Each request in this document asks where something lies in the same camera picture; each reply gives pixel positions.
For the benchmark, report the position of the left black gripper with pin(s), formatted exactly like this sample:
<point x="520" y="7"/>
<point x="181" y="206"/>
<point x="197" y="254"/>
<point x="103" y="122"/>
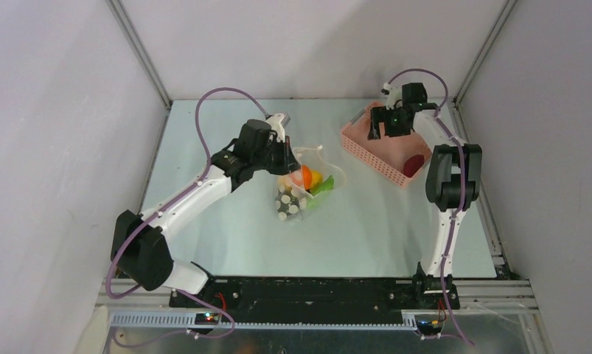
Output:
<point x="288" y="163"/>

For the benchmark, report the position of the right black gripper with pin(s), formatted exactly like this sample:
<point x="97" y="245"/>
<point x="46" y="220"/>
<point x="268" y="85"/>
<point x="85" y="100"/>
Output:
<point x="382" y="117"/>

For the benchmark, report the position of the orange fruit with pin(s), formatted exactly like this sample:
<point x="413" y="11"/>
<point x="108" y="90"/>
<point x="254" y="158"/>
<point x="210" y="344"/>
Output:
<point x="301" y="177"/>

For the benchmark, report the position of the yellow lemon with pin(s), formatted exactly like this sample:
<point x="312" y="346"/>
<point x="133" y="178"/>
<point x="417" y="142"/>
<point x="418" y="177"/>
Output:
<point x="315" y="180"/>

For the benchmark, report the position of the clear dotted zip top bag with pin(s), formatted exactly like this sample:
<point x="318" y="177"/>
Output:
<point x="300" y="193"/>

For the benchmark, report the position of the dark green avocado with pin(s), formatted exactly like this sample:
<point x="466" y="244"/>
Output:
<point x="290" y="206"/>

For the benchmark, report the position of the green cucumber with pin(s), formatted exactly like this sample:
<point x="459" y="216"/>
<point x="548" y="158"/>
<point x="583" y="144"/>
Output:
<point x="320" y="192"/>

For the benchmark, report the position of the red fruit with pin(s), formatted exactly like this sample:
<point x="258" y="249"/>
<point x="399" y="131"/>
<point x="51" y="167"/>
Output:
<point x="413" y="165"/>

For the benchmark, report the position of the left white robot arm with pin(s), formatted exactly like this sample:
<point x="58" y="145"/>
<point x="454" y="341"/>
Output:
<point x="140" y="247"/>

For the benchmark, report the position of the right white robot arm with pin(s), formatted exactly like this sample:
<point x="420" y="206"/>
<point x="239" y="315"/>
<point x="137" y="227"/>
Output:
<point x="452" y="182"/>

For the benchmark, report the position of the pink plastic basket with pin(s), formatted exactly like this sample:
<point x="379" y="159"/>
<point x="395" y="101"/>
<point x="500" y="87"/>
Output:
<point x="387" y="155"/>

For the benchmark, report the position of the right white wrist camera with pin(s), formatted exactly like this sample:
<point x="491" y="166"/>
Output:
<point x="392" y="94"/>

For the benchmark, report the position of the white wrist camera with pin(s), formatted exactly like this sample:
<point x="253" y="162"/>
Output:
<point x="392" y="94"/>
<point x="278" y="122"/>

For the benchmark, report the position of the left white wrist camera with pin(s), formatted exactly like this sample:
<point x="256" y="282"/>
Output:
<point x="278" y="122"/>

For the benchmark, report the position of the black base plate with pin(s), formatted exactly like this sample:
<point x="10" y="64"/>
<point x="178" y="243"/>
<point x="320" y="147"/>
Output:
<point x="319" y="300"/>

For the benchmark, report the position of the aluminium frame rail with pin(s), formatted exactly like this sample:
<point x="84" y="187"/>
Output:
<point x="169" y="308"/>

